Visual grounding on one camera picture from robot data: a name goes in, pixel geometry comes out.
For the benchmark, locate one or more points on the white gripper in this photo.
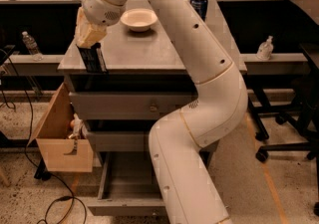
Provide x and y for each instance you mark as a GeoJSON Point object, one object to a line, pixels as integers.
{"type": "Point", "coordinates": [99, 8]}

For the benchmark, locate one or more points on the dark blue rxbar wrapper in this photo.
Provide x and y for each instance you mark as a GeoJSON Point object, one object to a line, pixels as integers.
{"type": "Point", "coordinates": [93, 59]}

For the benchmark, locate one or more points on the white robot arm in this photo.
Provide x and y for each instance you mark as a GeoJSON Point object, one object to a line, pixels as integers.
{"type": "Point", "coordinates": [175, 140]}

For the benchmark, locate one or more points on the grey drawer cabinet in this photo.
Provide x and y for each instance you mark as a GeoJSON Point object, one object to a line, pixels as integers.
{"type": "Point", "coordinates": [145, 62]}

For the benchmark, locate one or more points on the grey top drawer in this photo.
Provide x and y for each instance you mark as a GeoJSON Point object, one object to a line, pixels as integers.
{"type": "Point", "coordinates": [94, 105]}

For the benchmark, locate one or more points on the grey middle drawer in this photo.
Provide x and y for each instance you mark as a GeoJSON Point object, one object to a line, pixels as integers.
{"type": "Point", "coordinates": [121, 141]}

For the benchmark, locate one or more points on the grey open bottom drawer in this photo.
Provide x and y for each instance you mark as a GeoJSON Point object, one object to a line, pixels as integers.
{"type": "Point", "coordinates": [128, 187]}

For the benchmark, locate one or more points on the white bowl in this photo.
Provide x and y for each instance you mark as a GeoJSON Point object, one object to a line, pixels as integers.
{"type": "Point", "coordinates": [139, 20]}

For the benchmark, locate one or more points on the clear plastic water bottle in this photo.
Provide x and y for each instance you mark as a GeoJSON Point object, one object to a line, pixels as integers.
{"type": "Point", "coordinates": [32, 46]}

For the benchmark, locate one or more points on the items inside cardboard box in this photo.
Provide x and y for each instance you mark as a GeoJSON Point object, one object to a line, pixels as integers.
{"type": "Point", "coordinates": [76, 128]}

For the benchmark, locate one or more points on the open cardboard box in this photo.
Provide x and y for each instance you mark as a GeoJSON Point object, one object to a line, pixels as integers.
{"type": "Point", "coordinates": [52, 135]}

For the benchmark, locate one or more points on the blue soda can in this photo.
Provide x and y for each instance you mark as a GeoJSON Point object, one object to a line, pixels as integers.
{"type": "Point", "coordinates": [200, 6]}

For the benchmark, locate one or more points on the black rolling chair base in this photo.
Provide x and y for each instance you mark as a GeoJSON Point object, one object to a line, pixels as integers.
{"type": "Point", "coordinates": [291, 177]}

